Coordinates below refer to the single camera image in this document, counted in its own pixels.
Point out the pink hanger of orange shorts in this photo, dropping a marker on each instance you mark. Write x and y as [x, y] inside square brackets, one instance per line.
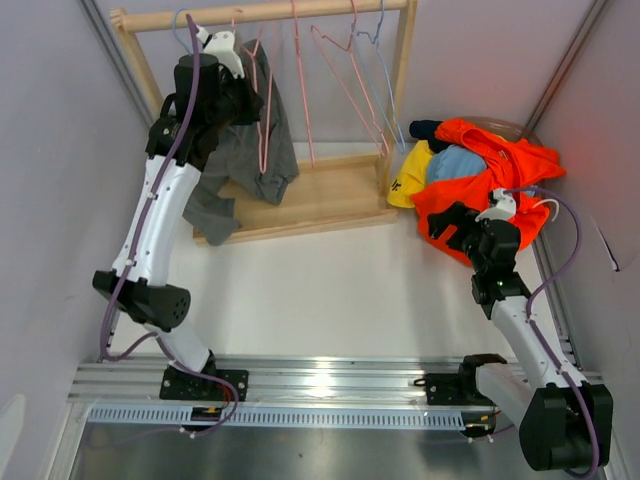
[262, 100]

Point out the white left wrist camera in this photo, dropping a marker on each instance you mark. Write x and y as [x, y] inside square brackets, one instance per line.
[222, 45]

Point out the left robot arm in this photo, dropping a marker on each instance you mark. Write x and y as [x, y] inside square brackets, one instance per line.
[137, 282]

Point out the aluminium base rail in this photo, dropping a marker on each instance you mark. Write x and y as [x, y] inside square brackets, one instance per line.
[325, 382]

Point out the translucent pink plastic basket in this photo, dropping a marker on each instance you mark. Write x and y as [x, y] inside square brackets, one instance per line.
[510, 131]

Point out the orange shorts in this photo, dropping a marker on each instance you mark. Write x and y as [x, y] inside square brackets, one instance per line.
[509, 165]

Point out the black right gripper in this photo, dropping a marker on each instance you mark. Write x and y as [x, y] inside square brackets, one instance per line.
[439, 222]

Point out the navy blue shorts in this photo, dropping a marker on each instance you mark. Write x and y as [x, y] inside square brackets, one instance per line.
[426, 130]

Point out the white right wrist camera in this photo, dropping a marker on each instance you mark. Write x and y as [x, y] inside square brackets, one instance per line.
[502, 206]

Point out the blue wire hanger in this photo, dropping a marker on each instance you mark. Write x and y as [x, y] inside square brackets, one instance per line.
[385, 75]

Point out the slotted cable duct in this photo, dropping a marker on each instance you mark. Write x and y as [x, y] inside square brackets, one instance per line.
[244, 416]

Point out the yellow shorts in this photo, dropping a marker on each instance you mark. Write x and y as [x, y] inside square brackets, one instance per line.
[412, 177]

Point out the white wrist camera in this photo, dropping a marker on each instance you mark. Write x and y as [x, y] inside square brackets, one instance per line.
[222, 45]
[502, 206]

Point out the wooden clothes rack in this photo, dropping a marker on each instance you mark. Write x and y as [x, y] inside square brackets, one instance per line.
[331, 193]

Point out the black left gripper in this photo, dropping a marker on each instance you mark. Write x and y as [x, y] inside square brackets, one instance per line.
[249, 115]

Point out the light blue shorts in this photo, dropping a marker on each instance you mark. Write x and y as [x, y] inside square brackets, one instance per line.
[454, 162]

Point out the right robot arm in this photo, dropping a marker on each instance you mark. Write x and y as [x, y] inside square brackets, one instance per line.
[564, 421]

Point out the grey shorts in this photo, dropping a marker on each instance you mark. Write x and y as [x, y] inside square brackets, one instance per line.
[237, 160]

